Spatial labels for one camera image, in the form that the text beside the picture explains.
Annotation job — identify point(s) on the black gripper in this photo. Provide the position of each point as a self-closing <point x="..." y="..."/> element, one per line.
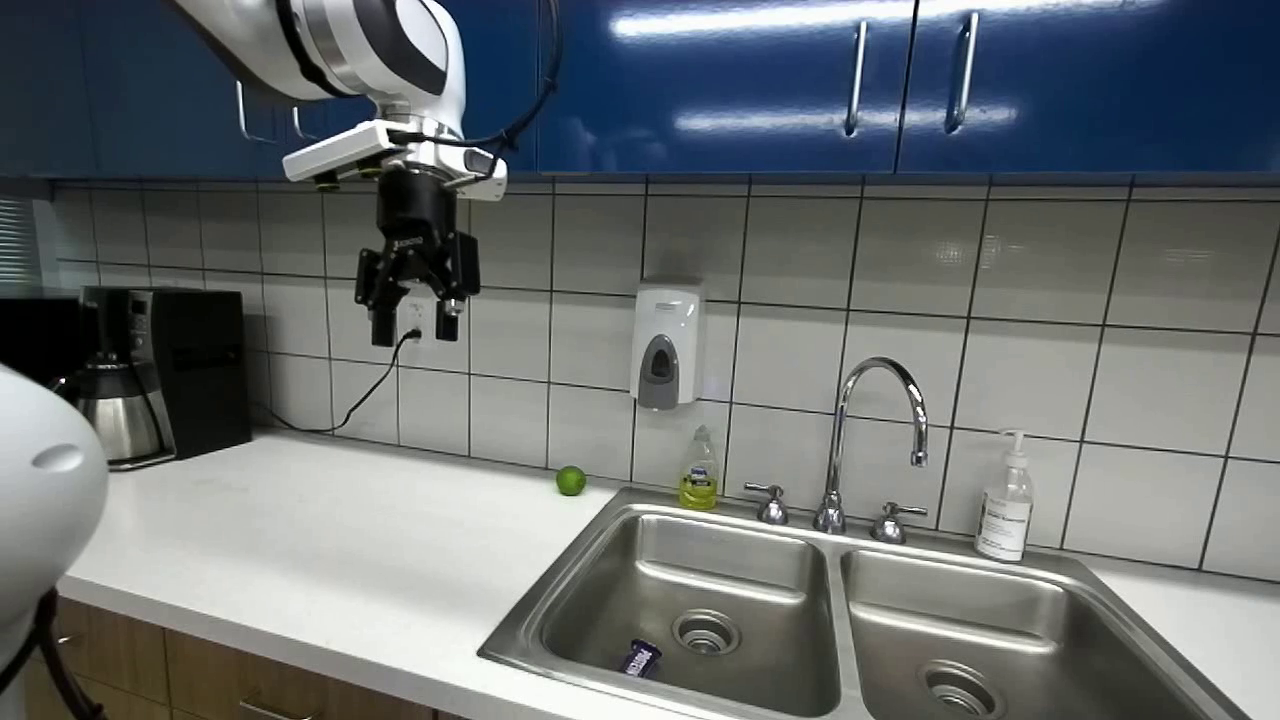
<point x="419" y="215"/>

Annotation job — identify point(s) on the stainless steel double sink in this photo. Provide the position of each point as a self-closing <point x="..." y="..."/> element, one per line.
<point x="747" y="585"/>

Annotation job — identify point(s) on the sink drain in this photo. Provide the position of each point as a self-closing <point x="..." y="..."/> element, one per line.
<point x="960" y="688"/>
<point x="705" y="634"/>

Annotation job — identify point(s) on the black coffee maker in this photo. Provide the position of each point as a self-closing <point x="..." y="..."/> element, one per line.
<point x="202" y="365"/>

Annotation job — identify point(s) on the green lime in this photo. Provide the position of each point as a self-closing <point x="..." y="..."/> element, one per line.
<point x="568" y="483"/>

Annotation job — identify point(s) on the steel coffee carafe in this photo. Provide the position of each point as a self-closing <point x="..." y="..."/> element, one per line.
<point x="116" y="419"/>

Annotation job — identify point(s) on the yellow dish soap bottle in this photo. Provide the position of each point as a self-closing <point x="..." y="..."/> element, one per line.
<point x="698" y="483"/>

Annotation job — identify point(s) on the blue cabinet door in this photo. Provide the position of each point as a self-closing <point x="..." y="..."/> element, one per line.
<point x="123" y="95"/>
<point x="705" y="83"/>
<point x="1120" y="83"/>

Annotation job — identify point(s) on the black box appliance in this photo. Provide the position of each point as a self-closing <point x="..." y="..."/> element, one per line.
<point x="40" y="343"/>

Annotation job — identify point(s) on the wooden drawer front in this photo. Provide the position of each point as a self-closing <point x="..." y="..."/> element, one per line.
<point x="227" y="674"/>
<point x="123" y="653"/>

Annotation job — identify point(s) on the chrome gooseneck faucet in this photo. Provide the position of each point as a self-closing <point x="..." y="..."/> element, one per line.
<point x="843" y="441"/>

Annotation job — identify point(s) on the clear pump soap bottle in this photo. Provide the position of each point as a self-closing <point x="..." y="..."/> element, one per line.
<point x="1007" y="512"/>

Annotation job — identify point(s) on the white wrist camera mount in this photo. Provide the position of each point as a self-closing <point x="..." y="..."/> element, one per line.
<point x="361" y="146"/>

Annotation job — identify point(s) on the wall soap dispenser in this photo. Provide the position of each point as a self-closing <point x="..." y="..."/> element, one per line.
<point x="666" y="343"/>

